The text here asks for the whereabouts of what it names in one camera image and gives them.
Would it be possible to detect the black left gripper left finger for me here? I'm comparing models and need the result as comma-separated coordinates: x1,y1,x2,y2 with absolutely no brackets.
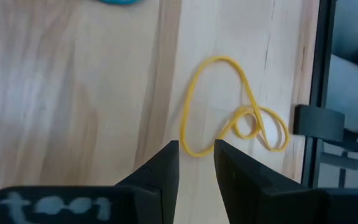
0,140,180,224

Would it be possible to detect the grey metal frame bar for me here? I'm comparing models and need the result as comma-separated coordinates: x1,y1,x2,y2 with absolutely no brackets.
319,151,358,188

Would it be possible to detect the black clamp block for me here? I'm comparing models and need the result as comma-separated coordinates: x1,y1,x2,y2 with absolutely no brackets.
293,104,346,141

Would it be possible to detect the person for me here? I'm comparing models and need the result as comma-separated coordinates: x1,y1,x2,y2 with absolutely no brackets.
325,43,358,154

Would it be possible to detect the large teal rubber band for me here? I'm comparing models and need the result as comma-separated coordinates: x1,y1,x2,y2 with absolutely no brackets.
97,0,143,6

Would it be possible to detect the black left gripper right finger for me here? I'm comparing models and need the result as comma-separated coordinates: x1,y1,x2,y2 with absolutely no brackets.
213,139,358,224

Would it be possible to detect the twisted yellow rubber band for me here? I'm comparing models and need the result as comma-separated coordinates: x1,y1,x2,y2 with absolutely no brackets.
180,55,291,158

